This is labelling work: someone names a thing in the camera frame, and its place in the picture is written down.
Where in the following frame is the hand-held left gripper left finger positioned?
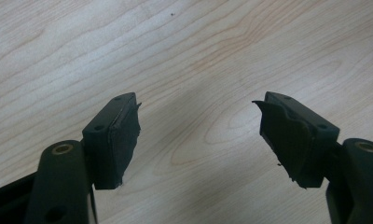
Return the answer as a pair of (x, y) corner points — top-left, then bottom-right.
(23, 91), (143, 224)

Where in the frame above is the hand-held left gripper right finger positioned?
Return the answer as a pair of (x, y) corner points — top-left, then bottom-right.
(252, 91), (373, 224)

